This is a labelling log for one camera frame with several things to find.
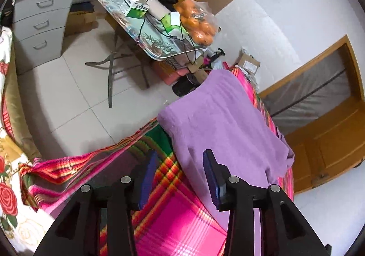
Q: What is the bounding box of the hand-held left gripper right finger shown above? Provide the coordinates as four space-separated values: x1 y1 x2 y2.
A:
203 149 326 256

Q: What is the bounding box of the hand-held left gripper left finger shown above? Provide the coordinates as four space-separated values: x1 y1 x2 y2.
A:
34 149 160 256

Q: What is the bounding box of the purple fleece garment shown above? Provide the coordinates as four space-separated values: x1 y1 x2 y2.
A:
158 69 295 256

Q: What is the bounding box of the pink green plaid bedsheet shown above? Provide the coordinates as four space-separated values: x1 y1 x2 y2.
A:
18 66 294 256

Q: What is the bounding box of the pink plastic basket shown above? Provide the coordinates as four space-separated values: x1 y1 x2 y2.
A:
151 61 194 86

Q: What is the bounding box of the brown cardboard box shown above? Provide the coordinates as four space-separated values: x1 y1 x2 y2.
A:
238 49 261 75

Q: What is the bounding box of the wooden door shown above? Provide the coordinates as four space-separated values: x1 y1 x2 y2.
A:
285 99 365 194

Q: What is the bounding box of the clear plastic door curtain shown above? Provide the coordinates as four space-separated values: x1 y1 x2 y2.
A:
264 45 354 134

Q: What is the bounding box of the folding table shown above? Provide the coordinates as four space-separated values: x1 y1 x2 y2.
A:
86 0 207 108

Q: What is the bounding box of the rose print quilt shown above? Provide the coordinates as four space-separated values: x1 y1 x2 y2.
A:
0 28 57 253

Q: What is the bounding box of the bag of oranges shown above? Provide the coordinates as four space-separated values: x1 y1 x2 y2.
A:
174 0 221 47

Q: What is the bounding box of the flat cardboard box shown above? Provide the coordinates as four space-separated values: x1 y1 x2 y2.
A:
65 2 99 36

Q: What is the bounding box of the green white box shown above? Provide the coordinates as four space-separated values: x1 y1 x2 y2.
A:
120 0 150 18

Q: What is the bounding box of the grey drawer cabinet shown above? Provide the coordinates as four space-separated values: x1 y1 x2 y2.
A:
12 0 82 75

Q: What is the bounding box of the metal door handle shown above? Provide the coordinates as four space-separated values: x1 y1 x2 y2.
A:
312 173 329 186

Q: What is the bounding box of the black cable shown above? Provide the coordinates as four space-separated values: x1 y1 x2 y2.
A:
136 12 197 65

